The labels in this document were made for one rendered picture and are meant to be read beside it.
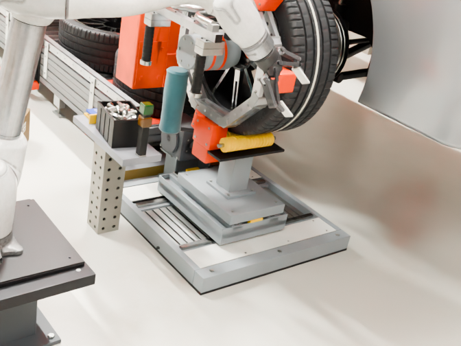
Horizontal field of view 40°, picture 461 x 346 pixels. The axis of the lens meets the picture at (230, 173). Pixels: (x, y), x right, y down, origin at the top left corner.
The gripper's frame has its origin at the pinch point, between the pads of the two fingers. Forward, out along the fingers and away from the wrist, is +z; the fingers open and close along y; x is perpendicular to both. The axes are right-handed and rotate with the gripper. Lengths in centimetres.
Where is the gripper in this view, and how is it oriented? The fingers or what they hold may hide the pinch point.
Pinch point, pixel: (296, 97)
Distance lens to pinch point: 200.3
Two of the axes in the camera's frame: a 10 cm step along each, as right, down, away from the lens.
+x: 7.2, 0.3, -6.9
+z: 5.5, 5.9, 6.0
